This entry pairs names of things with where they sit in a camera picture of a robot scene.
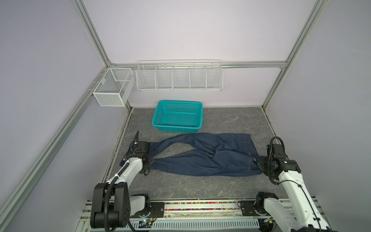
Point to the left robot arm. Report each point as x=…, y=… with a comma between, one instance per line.
x=112, y=206

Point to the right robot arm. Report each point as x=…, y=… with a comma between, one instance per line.
x=286, y=172

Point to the teal plastic basket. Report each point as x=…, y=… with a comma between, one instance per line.
x=178, y=116

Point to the colourful bead strip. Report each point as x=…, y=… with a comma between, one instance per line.
x=202, y=206

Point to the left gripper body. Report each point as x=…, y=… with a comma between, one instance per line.
x=150, y=161

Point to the white slotted cable duct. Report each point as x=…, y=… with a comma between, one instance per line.
x=199, y=225

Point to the long white wire shelf basket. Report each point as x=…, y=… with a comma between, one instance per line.
x=202, y=78

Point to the green circuit board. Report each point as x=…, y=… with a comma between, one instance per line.
x=144, y=224

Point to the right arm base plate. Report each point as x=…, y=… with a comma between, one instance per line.
x=248, y=208

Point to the small white mesh box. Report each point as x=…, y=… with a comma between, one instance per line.
x=114, y=87

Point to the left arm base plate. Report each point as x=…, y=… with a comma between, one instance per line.
x=151, y=210

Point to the aluminium frame rail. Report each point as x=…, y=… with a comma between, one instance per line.
x=194, y=63

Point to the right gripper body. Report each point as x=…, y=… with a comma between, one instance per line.
x=263, y=164

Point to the dark blue denim trousers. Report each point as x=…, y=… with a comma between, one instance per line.
x=225, y=154

